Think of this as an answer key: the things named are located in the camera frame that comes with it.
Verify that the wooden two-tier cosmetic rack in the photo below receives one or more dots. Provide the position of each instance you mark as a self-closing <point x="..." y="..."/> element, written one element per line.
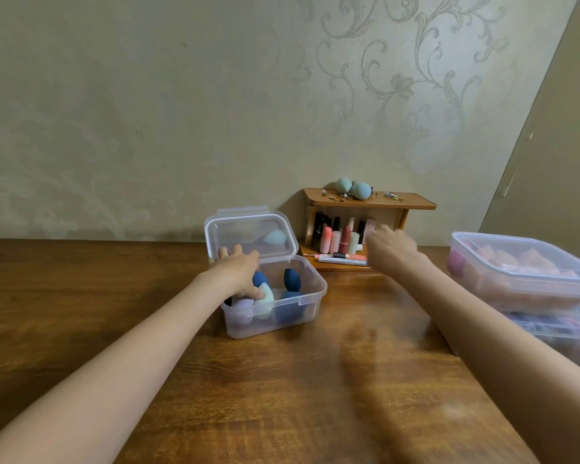
<point x="415" y="202"/>

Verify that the clear square lidded container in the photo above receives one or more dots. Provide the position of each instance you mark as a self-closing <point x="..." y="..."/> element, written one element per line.
<point x="309" y="304"/>
<point x="536" y="246"/>

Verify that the row of lipsticks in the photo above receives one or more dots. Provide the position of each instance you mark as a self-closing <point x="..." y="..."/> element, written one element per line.
<point x="336" y="239"/>

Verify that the small metal hair clips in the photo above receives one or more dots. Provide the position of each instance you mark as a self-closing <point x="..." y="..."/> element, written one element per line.
<point x="393" y="195"/>

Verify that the person's right hand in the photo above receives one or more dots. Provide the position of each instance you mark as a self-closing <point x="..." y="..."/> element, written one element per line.
<point x="394" y="251"/>

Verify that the person's right forearm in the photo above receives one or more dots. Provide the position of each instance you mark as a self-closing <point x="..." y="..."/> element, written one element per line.
<point x="502" y="362"/>

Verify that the small metal rings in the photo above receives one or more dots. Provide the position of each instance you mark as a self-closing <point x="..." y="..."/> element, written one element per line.
<point x="331" y="195"/>

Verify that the person's left forearm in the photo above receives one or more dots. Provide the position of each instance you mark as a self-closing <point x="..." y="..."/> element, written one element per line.
<point x="101" y="381"/>

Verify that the pink egg sponge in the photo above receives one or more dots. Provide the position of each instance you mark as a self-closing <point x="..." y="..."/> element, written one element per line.
<point x="456" y="263"/>

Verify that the clear compartment organizer box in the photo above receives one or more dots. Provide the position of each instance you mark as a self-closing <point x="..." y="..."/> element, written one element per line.
<point x="575" y="343"/>

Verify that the person's left hand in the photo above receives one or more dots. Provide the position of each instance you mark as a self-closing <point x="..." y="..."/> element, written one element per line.
<point x="237" y="275"/>

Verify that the grey green door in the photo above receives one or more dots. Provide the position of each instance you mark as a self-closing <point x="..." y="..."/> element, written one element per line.
<point x="560" y="164"/>

